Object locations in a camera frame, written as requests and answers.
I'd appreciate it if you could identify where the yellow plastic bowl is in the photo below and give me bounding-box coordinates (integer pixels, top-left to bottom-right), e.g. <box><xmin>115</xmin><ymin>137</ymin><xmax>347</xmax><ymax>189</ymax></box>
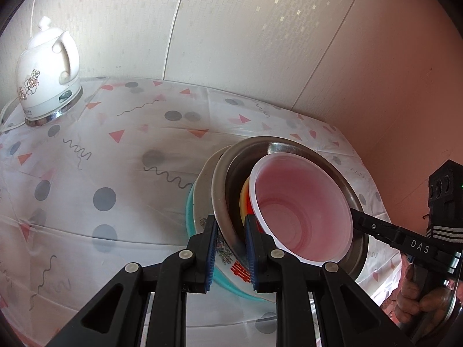
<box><xmin>239</xmin><ymin>177</ymin><xmax>259</xmax><ymax>228</ymax></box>

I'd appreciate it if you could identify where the large white dragon print plate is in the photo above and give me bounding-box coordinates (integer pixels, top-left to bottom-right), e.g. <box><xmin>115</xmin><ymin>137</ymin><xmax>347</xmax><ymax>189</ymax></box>
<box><xmin>193</xmin><ymin>148</ymin><xmax>281</xmax><ymax>297</ymax></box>

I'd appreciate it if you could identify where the white floral electric kettle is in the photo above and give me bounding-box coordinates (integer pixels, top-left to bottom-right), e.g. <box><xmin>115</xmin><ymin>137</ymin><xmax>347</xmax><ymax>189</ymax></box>
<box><xmin>16</xmin><ymin>16</ymin><xmax>84</xmax><ymax>127</ymax></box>

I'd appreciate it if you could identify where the person's right hand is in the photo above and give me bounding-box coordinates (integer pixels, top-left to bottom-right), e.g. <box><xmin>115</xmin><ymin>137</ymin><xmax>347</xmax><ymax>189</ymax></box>
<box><xmin>395</xmin><ymin>260</ymin><xmax>453</xmax><ymax>332</ymax></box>

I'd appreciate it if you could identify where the patterned plastic tablecloth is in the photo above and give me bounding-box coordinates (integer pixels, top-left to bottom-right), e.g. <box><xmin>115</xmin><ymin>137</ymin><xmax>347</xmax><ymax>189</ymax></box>
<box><xmin>0</xmin><ymin>76</ymin><xmax>395</xmax><ymax>347</ymax></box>

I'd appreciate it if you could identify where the white kettle power cord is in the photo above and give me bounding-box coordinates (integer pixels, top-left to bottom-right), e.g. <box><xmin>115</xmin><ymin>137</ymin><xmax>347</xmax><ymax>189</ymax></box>
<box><xmin>0</xmin><ymin>99</ymin><xmax>27</xmax><ymax>132</ymax></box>

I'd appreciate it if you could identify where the teal plastic plate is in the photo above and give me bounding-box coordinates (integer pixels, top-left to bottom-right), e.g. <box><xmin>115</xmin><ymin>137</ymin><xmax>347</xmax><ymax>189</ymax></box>
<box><xmin>185</xmin><ymin>184</ymin><xmax>279</xmax><ymax>304</ymax></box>

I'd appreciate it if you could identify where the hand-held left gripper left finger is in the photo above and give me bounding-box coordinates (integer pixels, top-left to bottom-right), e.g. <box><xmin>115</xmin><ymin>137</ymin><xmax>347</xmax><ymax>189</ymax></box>
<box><xmin>47</xmin><ymin>214</ymin><xmax>219</xmax><ymax>347</ymax></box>

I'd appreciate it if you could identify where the red plastic bowl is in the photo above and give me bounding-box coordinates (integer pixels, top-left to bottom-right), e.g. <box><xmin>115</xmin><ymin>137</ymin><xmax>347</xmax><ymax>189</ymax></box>
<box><xmin>246</xmin><ymin>154</ymin><xmax>353</xmax><ymax>264</ymax></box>

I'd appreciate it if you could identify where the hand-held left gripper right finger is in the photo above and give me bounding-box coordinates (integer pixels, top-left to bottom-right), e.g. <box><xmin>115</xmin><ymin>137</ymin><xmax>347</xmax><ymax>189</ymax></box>
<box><xmin>245</xmin><ymin>214</ymin><xmax>415</xmax><ymax>347</ymax></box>

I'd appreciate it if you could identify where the stainless steel bowl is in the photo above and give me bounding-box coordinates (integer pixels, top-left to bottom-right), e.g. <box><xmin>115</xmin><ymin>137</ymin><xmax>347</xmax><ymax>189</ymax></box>
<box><xmin>212</xmin><ymin>136</ymin><xmax>370</xmax><ymax>283</ymax></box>

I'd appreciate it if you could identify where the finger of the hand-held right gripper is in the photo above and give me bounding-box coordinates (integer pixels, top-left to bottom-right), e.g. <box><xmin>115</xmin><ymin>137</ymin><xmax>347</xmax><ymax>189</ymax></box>
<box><xmin>350</xmin><ymin>208</ymin><xmax>403</xmax><ymax>247</ymax></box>

